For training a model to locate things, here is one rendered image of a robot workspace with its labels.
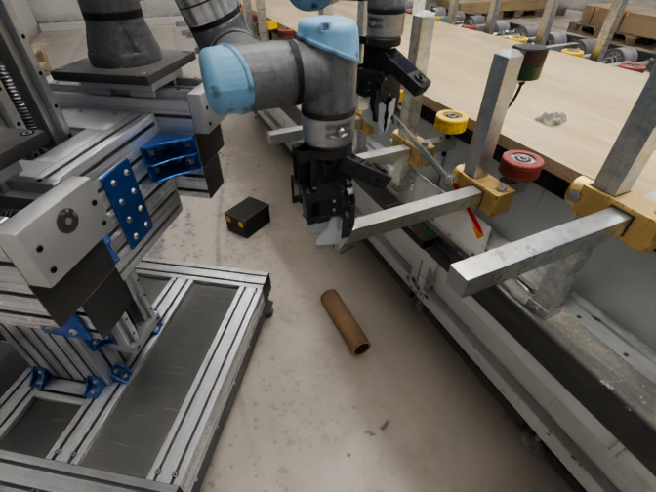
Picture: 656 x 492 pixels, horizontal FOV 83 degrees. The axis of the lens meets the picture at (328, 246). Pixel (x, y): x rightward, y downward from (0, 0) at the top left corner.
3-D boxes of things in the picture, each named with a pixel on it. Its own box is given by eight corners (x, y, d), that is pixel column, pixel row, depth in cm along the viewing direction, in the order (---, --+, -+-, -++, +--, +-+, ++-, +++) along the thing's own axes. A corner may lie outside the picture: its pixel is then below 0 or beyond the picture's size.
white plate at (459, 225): (476, 265, 81) (490, 228, 75) (409, 204, 99) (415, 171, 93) (479, 264, 82) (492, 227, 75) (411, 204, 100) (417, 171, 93)
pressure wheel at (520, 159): (507, 217, 79) (525, 168, 71) (479, 198, 84) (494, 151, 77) (534, 208, 81) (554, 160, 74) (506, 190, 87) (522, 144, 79)
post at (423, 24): (395, 205, 108) (423, 12, 77) (389, 199, 110) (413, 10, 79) (405, 202, 109) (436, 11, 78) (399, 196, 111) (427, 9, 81)
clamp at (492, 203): (490, 218, 74) (497, 196, 71) (446, 185, 84) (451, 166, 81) (511, 211, 76) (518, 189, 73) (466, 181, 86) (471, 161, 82)
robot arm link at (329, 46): (281, 16, 45) (345, 12, 48) (288, 105, 52) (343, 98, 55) (303, 26, 40) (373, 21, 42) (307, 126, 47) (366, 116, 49)
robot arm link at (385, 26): (413, 12, 73) (387, 17, 69) (409, 38, 76) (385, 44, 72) (383, 8, 77) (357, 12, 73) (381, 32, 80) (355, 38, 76)
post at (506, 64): (449, 265, 92) (511, 52, 61) (440, 256, 95) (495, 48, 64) (460, 261, 93) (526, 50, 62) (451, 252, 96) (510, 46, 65)
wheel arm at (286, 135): (271, 148, 104) (269, 134, 101) (267, 143, 106) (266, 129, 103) (401, 123, 118) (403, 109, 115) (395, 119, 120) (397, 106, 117)
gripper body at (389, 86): (372, 88, 89) (376, 30, 81) (401, 96, 84) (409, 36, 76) (350, 95, 84) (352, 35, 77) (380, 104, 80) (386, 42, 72)
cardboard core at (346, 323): (352, 346, 138) (320, 292, 159) (351, 358, 143) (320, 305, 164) (371, 339, 141) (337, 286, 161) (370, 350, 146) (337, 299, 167)
